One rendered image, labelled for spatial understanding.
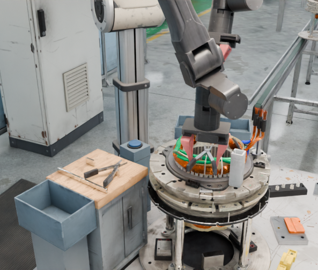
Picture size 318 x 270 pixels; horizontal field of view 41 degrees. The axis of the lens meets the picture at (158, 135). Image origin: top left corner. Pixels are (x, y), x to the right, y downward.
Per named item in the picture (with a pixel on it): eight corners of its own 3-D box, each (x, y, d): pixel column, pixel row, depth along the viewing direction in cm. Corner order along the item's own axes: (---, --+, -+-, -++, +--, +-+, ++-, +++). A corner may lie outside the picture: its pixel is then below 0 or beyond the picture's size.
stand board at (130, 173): (98, 209, 103) (97, 201, 102) (46, 184, 113) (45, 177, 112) (148, 174, 118) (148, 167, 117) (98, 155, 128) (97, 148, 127)
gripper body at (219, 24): (237, 42, 99) (242, 10, 98) (194, 38, 102) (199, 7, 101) (240, 46, 105) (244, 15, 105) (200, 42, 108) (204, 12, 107)
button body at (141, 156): (150, 210, 147) (150, 145, 135) (135, 218, 142) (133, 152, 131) (137, 201, 151) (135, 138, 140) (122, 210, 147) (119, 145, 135)
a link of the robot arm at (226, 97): (211, 41, 88) (177, 60, 86) (245, 54, 79) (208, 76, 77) (224, 89, 95) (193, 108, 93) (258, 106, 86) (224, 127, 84)
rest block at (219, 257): (200, 267, 116) (201, 252, 114) (220, 264, 118) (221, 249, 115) (205, 278, 113) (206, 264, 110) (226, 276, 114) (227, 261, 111)
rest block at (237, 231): (239, 245, 125) (239, 239, 124) (229, 234, 129) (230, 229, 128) (251, 241, 127) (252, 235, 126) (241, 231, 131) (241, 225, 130)
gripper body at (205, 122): (227, 142, 91) (230, 110, 88) (180, 136, 93) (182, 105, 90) (230, 129, 97) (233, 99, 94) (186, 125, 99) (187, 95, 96)
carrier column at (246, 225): (245, 270, 118) (252, 209, 109) (236, 267, 119) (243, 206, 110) (248, 265, 120) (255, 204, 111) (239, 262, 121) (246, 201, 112)
